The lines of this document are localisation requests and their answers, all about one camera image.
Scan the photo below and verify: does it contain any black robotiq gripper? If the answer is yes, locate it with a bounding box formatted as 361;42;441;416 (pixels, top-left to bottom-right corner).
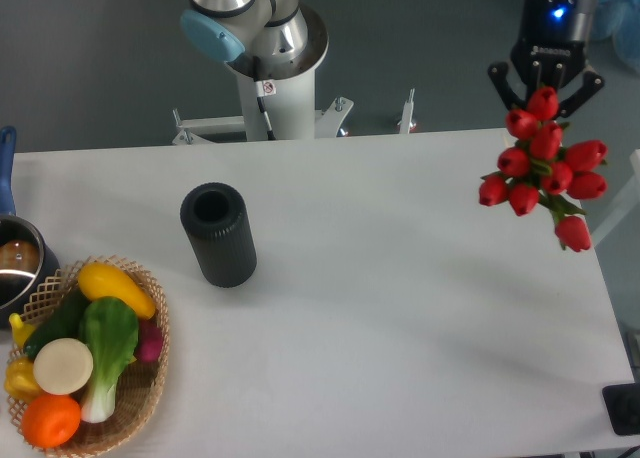
487;0;605;118

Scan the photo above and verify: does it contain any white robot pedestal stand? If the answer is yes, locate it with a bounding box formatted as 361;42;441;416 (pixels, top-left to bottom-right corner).
171;72;418;147

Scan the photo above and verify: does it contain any blue handled saucepan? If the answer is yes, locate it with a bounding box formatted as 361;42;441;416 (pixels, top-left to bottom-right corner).
1;126;59;330

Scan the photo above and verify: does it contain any black ribbed vase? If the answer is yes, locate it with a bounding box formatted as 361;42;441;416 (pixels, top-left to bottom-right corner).
180;182;257;288

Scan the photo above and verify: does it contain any red tulip bouquet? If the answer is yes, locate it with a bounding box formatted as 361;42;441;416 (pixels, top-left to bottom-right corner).
478;86;608;252

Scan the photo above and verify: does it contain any cream round bun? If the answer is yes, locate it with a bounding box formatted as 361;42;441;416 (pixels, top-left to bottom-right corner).
33;338;93;395

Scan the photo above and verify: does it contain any yellow squash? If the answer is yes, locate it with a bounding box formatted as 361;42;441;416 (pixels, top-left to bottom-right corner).
77;262;156;320

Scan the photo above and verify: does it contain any green bok choy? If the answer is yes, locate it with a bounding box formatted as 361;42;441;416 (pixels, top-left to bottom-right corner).
80;297;139;424

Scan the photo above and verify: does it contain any black device at table edge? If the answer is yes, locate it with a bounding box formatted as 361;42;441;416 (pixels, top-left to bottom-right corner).
602;383;639;436

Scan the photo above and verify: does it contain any white frame at right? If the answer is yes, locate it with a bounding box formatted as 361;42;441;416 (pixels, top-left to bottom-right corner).
591;149;639;247

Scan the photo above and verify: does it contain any woven wicker basket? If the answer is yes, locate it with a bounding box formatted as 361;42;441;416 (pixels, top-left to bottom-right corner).
20;256;170;457

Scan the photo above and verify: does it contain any orange fruit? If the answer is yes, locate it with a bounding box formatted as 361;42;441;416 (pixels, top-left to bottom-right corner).
21;395;81;448

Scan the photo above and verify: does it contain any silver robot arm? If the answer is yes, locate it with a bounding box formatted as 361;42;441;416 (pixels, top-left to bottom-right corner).
180;0;604;118

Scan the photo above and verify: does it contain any yellow bell pepper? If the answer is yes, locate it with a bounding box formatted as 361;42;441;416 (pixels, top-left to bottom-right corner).
4;357;44;403

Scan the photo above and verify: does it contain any blue plastic bag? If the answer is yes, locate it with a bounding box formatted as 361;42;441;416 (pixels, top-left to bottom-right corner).
590;0;639;74

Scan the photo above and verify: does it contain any dark green cucumber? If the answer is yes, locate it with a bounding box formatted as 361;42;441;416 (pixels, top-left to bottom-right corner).
23;288;90;361

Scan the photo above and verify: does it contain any purple red radish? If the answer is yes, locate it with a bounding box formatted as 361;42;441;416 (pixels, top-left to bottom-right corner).
134;320;164;363

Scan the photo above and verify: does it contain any small yellow pepper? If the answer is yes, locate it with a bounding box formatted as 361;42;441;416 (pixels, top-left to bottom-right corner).
9;313;36;349

